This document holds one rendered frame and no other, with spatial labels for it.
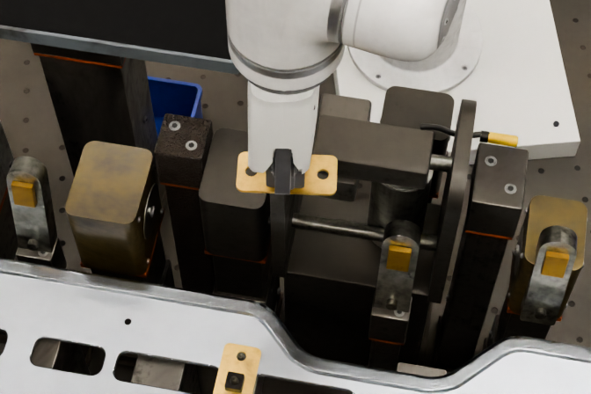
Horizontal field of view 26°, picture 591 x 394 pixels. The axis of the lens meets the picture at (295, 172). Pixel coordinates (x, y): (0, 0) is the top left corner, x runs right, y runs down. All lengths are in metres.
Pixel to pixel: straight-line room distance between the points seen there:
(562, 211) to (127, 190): 0.44
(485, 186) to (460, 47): 0.57
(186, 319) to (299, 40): 0.53
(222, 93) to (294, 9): 1.00
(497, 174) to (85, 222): 0.41
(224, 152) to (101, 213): 0.14
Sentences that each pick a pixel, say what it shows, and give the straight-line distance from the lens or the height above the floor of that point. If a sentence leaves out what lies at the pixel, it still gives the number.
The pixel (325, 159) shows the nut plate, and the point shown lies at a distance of 1.08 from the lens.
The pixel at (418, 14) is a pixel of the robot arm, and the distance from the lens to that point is 0.81.
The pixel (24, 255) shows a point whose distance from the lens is 1.38.
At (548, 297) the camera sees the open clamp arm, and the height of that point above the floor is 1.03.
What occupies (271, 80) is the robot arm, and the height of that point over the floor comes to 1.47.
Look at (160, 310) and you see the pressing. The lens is 1.32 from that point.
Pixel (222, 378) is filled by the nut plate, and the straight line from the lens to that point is 1.28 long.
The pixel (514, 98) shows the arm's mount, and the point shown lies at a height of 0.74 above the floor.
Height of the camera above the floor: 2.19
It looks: 59 degrees down
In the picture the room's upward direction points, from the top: straight up
